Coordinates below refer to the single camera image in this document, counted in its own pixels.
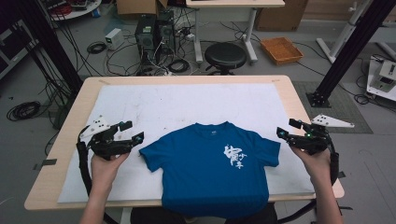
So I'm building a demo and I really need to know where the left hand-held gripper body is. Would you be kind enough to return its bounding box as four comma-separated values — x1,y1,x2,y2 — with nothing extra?
81,115,138,161

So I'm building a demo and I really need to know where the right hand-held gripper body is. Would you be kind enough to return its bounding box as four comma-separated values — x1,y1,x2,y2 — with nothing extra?
286,114,355,156

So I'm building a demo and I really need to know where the blue T-shirt with white print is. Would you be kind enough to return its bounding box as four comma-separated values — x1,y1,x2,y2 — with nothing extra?
138,120,281,219

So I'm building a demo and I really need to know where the person's left hand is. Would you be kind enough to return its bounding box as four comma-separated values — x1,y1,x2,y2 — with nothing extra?
90,151,131,191

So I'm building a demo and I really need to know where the person's right hand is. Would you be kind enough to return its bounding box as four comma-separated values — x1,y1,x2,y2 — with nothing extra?
290,146,332,185

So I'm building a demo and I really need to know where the grey floor mat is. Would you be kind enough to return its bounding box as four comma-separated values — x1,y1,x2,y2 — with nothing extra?
292,80,374,135

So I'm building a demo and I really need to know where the white foam mat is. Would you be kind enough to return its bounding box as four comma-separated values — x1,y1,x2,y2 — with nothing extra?
57,82,317,204

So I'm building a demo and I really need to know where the orange tray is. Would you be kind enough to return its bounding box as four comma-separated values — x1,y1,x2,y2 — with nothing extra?
260,36,304,66

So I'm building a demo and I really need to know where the person's dark clothed lap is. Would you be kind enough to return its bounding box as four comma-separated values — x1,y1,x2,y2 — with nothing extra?
130,203,278,224

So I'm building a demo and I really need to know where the small white box device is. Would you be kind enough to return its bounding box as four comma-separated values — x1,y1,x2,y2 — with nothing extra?
104,27,125,51

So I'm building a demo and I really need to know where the black computer tower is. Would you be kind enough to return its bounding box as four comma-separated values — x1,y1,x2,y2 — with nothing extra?
134,14,159,68
155,10,177,56

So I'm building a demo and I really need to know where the grey box device on board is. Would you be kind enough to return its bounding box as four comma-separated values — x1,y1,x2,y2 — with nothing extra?
366,55,396,103

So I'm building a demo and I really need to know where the black round stool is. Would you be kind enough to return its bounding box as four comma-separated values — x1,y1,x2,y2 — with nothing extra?
204,41,248,77

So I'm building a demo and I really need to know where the white metal stand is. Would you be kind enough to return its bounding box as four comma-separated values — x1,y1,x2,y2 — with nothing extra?
316,0,375,64

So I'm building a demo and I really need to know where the large cardboard box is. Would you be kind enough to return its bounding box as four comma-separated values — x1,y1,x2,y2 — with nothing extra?
254,0,309,33

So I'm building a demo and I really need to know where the round white table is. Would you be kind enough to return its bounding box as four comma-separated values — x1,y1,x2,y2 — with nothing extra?
46,0,103,22

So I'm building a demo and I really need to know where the white desk with metal legs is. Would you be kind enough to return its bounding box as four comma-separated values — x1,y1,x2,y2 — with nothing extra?
185,0,286,65

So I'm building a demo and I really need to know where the dark shelf rack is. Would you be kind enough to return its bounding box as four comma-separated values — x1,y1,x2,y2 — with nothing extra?
0,18,40,79

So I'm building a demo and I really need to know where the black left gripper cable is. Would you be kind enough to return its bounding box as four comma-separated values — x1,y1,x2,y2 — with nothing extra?
76,125,93,198

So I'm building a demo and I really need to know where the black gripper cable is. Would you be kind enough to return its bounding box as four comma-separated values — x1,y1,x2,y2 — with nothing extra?
76,125,93,198
276,136,341,224

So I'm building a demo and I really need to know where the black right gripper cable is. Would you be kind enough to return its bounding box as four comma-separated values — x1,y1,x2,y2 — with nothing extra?
276,136,341,224

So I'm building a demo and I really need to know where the coiled black cable by towers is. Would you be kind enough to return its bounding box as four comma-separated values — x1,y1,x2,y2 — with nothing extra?
167,58,191,75

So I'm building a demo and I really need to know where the small coiled black cable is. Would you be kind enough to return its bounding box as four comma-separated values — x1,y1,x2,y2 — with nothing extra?
86,40,108,55

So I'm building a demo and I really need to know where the large coiled black cable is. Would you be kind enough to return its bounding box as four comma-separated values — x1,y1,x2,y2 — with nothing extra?
6,100,42,122

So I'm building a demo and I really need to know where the black metal post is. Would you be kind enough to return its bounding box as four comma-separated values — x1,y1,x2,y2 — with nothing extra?
13,0,84,95
305,0,396,109

